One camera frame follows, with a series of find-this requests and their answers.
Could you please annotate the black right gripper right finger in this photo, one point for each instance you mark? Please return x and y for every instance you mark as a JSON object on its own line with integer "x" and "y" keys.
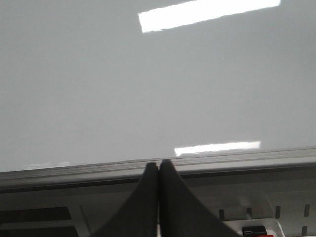
{"x": 181, "y": 213}

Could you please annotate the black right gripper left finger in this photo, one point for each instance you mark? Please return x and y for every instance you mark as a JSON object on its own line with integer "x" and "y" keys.
{"x": 138, "y": 215}

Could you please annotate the white plastic marker tray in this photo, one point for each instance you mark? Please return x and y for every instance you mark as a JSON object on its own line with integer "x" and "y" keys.
{"x": 267, "y": 227}

